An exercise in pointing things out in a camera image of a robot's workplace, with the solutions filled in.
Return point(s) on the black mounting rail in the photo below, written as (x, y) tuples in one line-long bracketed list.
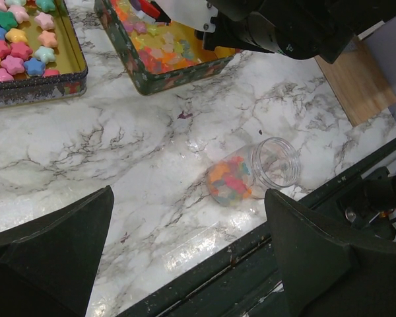
[(242, 279)]

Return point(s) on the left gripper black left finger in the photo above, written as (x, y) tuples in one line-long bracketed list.
[(48, 265)]

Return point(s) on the tin of gummy candies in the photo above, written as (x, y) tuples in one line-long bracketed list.
[(158, 56)]

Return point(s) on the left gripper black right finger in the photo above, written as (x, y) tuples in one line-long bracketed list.
[(328, 268)]

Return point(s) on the tin of paper stars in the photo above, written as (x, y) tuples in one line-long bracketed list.
[(40, 55)]

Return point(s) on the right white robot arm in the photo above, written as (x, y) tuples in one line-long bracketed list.
[(297, 29)]

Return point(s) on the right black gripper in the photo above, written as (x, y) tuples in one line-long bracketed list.
[(245, 25)]

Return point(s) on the wooden board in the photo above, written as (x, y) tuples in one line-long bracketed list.
[(358, 83)]

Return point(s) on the clear glass jar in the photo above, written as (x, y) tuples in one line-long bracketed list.
[(250, 171)]

